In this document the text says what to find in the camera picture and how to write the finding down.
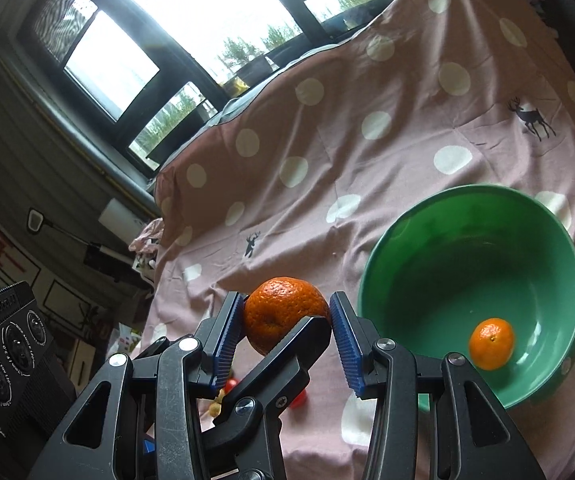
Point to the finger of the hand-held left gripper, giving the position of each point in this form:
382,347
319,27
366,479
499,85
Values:
287,360

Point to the large orange mandarin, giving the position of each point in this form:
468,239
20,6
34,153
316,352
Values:
277,305

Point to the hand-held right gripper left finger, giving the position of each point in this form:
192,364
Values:
228,345

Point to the pink floral cloth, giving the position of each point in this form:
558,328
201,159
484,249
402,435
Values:
147,245

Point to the dark plant pot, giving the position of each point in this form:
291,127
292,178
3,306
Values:
262,67

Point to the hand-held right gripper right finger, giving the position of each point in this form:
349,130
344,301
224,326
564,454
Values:
347,350

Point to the black framed window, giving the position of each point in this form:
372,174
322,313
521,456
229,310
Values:
192,10

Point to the red cherry tomato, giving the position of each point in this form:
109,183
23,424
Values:
298,400
231,384

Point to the black wall device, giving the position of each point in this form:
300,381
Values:
107,257

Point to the pink polka dot blanket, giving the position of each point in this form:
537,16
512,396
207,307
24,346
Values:
342,160

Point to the grey wall switch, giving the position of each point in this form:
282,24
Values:
36,220

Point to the small orange mandarin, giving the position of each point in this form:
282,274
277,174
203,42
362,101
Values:
492,344

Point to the green bowl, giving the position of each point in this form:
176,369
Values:
442,260

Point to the white wall box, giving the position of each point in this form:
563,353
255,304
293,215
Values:
120,217

